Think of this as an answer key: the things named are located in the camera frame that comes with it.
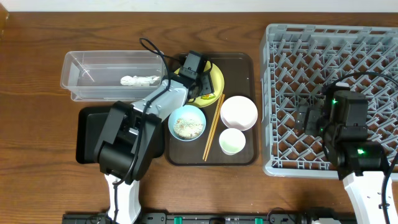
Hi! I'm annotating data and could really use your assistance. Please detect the green snack wrapper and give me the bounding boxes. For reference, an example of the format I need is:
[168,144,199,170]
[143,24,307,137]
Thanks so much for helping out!
[201,93,215,100]

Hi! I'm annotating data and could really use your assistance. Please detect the yellow plate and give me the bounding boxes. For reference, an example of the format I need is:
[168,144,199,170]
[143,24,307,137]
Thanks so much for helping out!
[169,60,224,108]

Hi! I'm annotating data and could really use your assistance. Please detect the light blue bowl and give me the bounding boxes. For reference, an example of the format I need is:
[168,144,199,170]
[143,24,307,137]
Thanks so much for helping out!
[168,105,206,141]

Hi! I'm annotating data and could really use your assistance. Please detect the pink bowl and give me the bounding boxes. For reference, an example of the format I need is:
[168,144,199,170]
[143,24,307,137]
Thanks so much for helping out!
[220,96,258,131]

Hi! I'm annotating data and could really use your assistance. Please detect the rice and nut scraps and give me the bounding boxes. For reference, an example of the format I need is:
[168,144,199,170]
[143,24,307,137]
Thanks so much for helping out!
[174,118,203,140]

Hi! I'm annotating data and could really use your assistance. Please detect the white green cup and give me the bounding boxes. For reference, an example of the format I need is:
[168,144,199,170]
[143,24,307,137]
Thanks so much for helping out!
[219,128,246,156]

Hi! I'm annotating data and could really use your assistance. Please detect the wooden chopstick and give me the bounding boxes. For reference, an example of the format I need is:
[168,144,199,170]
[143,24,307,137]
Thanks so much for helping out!
[204,94,226,162]
[203,94,225,162]

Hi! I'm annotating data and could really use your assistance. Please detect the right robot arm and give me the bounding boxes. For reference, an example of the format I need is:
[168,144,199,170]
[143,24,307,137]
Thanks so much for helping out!
[295,90,397,223]

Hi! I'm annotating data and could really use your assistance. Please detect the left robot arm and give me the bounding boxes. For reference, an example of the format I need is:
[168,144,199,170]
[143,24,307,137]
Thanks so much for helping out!
[93,67,223,223]

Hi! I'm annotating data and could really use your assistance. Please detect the grey dishwasher rack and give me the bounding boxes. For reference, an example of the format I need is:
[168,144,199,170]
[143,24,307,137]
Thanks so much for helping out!
[259,24,397,179]

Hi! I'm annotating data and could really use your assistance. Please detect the black food waste tray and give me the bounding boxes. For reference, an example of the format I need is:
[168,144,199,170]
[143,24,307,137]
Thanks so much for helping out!
[75,101,165,165]

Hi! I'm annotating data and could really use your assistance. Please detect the dark brown tray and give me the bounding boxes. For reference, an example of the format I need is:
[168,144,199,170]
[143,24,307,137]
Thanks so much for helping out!
[164,53,259,166]

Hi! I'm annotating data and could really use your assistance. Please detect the crumpled white tissue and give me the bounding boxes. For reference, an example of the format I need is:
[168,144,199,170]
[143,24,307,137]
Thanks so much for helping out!
[120,76,160,86]

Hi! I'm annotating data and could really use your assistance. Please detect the clear plastic bin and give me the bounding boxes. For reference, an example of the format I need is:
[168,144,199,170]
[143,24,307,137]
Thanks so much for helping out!
[60,50,166,101]

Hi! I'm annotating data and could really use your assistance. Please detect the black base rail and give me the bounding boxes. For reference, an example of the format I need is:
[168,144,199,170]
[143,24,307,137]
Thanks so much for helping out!
[61,211,358,224]

